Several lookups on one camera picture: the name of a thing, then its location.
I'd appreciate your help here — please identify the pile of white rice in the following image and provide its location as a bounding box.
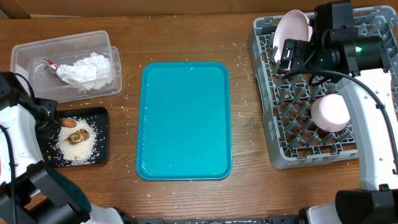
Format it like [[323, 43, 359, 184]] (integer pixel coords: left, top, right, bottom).
[[45, 116, 103, 166]]

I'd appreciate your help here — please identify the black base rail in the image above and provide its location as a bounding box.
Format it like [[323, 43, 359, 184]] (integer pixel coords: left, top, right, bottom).
[[134, 215, 306, 224]]

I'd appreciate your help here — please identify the small pink bowl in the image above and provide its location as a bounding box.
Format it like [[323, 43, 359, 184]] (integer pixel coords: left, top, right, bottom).
[[311, 94, 350, 132]]

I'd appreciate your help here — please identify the large white plate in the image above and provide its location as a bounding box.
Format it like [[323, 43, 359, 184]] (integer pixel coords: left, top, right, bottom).
[[273, 9, 313, 61]]

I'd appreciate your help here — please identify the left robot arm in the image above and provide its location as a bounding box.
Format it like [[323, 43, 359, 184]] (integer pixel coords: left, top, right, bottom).
[[1, 72, 135, 223]]

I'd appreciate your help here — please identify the clear plastic waste bin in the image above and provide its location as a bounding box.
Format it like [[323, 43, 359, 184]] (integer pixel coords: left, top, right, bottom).
[[10, 30, 122, 103]]

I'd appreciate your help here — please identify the golden food scrap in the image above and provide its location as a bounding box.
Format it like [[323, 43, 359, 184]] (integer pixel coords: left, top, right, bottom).
[[66, 129, 90, 145]]

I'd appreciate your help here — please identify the red foil snack wrapper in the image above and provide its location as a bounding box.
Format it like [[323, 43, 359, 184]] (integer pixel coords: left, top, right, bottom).
[[42, 59, 59, 73]]

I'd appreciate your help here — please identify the grey dishwasher rack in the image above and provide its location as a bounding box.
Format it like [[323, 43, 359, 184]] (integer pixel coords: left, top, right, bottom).
[[248, 6, 397, 169]]

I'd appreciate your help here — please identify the white tissue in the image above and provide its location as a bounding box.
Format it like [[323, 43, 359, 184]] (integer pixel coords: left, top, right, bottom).
[[74, 52, 112, 90], [56, 60, 98, 84]]

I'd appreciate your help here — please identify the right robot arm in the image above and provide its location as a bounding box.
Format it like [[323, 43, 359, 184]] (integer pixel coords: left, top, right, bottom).
[[275, 1, 397, 223]]

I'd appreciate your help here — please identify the teal plastic serving tray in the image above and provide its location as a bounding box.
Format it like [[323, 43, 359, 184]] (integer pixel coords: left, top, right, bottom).
[[136, 62, 233, 180]]

